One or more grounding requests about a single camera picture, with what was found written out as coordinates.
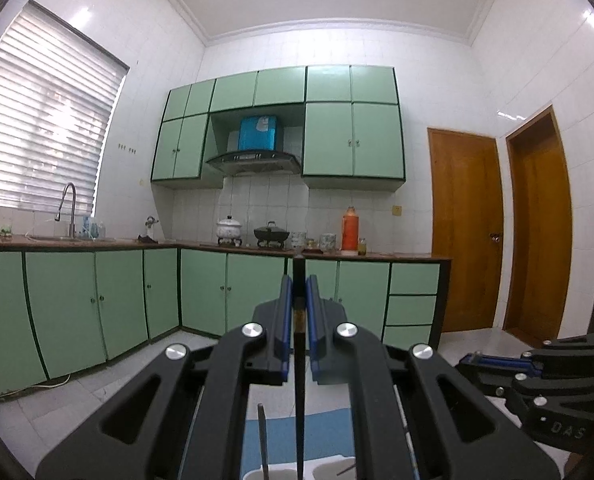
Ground white window blind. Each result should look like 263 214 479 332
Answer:
0 0 129 211

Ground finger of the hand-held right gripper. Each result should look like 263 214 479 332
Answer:
477 330 594 378
455 354 542 401

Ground steel sink faucet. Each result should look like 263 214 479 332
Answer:
54 182 78 238

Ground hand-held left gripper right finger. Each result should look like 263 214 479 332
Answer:
304 274 560 480

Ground orange thermos flask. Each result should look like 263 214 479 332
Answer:
341 206 360 252

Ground black range hood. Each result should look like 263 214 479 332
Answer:
205 151 301 177

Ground blue table mat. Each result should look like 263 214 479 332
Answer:
242 407 355 468

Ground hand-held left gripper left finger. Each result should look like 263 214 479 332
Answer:
34 275 294 480

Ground black chopstick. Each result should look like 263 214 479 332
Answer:
293 256 307 480

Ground green wall cabinets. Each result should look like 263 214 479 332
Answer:
150 65 407 195

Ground wooden door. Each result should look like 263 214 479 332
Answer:
506 105 572 348
428 127 504 333

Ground white cooking pot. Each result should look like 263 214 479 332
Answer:
216 215 242 239

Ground gas stove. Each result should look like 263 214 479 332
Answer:
217 236 288 249

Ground black wok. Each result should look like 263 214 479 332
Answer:
253 221 290 242

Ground green base cabinets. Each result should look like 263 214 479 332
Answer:
0 240 452 401

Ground blue box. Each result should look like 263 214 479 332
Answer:
239 115 279 152

